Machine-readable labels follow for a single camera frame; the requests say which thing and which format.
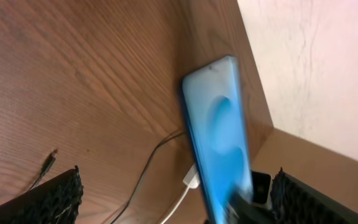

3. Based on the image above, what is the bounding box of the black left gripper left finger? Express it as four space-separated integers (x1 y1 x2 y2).
0 166 83 224

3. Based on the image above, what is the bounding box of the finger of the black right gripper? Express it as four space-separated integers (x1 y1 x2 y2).
228 193 275 224

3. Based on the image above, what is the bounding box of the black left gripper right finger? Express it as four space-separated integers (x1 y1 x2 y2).
270 170 358 224

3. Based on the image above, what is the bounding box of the blue screen smartphone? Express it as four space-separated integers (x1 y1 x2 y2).
178 55 253 223

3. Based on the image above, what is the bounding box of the white power strip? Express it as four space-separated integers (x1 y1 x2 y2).
183 164 200 189

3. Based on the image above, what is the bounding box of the black charging cable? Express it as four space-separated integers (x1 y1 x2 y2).
28 130 188 224

